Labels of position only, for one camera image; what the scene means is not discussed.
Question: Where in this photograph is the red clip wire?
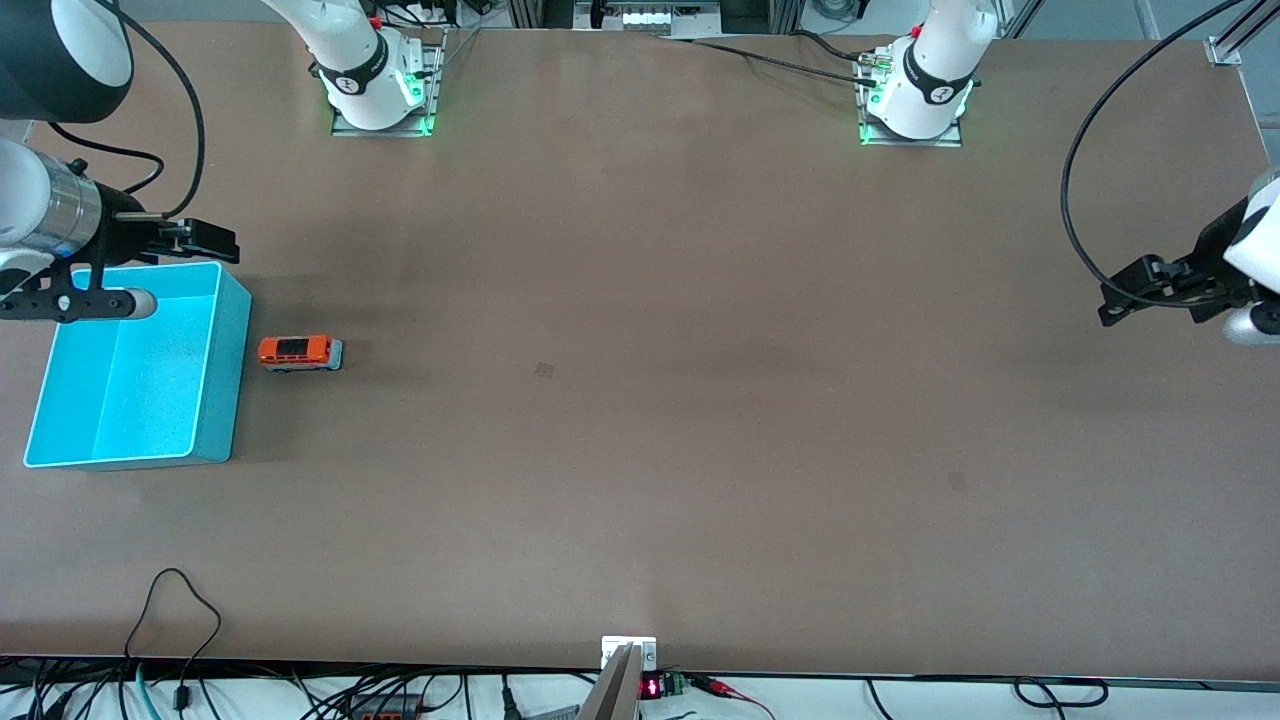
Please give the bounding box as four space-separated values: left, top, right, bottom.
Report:
688 675 776 720

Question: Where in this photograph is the white device on rack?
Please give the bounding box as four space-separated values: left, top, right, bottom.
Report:
600 0 721 33

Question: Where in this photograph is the orange toy bus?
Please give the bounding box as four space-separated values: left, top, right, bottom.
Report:
258 335 344 374

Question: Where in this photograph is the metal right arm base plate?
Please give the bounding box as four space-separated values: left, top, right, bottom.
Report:
330 28 448 139

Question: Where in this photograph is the black looped cable with plug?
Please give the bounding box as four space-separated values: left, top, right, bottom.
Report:
122 568 223 713

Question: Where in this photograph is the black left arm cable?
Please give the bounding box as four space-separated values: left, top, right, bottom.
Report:
1060 0 1251 306

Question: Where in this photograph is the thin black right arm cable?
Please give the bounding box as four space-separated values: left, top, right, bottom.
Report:
46 118 166 199

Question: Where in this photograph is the aluminium frame corner bracket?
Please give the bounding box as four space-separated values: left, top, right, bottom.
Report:
1205 0 1280 68

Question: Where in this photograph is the black power strip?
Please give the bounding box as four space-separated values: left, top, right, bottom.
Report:
345 690 426 720

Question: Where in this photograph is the black coiled cable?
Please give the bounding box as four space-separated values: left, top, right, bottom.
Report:
1012 677 1111 711

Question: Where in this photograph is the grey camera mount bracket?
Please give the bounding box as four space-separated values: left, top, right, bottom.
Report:
578 636 659 720

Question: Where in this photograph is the thick black table cable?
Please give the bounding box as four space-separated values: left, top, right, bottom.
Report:
788 30 881 66

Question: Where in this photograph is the blue plastic box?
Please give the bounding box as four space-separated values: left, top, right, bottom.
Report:
23 260 253 471

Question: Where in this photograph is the thin black table cable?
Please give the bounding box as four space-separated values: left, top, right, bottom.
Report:
655 30 886 91

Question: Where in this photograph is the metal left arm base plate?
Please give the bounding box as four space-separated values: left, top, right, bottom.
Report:
858 60 965 149

